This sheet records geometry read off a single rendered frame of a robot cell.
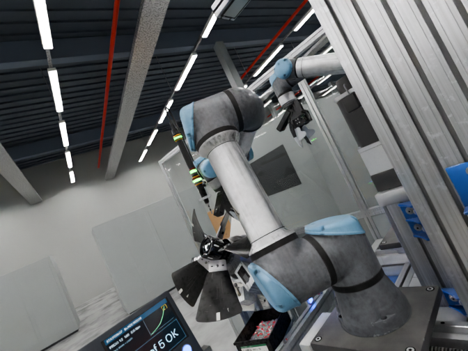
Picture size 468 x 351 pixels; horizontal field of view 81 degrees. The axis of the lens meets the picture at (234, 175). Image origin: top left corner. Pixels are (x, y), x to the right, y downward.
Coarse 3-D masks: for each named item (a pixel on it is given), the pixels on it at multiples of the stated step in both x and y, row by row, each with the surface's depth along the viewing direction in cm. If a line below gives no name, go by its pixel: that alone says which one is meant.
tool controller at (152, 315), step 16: (160, 304) 69; (128, 320) 63; (144, 320) 65; (160, 320) 67; (176, 320) 68; (112, 336) 60; (128, 336) 61; (144, 336) 63; (160, 336) 65; (176, 336) 66; (192, 336) 68
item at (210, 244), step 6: (204, 240) 147; (210, 240) 143; (216, 240) 142; (222, 240) 152; (228, 240) 148; (204, 246) 145; (210, 246) 141; (222, 246) 143; (204, 252) 142; (210, 252) 138; (216, 252) 140; (222, 252) 142; (228, 252) 144; (216, 258) 141; (222, 258) 145; (228, 258) 143
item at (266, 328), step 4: (272, 320) 119; (260, 324) 121; (268, 324) 118; (272, 324) 116; (256, 328) 120; (260, 328) 117; (264, 328) 116; (268, 328) 114; (256, 332) 116; (260, 332) 114; (264, 332) 113; (268, 332) 111; (252, 336) 114; (260, 336) 111; (264, 336) 110; (268, 336) 109
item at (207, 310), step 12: (216, 276) 135; (228, 276) 135; (204, 288) 132; (216, 288) 130; (228, 288) 130; (204, 300) 129; (216, 300) 127; (228, 300) 126; (204, 312) 125; (216, 312) 124; (240, 312) 121
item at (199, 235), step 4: (192, 216) 173; (192, 220) 174; (196, 220) 164; (196, 224) 165; (192, 228) 176; (196, 228) 166; (200, 228) 159; (196, 232) 169; (200, 232) 161; (196, 236) 172; (200, 236) 165; (204, 236) 156; (196, 240) 174; (200, 240) 169
